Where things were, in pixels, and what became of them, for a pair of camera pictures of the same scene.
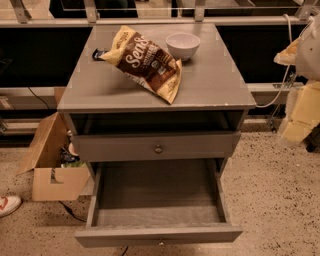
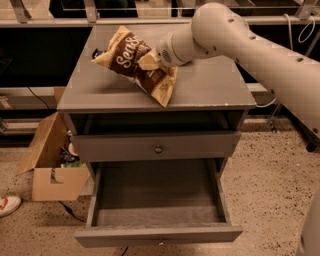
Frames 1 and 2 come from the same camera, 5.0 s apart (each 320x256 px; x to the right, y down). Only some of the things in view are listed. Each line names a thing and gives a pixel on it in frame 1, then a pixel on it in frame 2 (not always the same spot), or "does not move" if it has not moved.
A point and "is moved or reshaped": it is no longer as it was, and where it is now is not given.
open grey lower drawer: x=156 y=201 does not move
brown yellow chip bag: x=142 y=58 is moved or reshaped
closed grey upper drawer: x=155 y=146 does not move
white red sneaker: x=9 y=204 does not move
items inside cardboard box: x=69 y=156 does not move
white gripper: x=309 y=56 to x=167 y=49
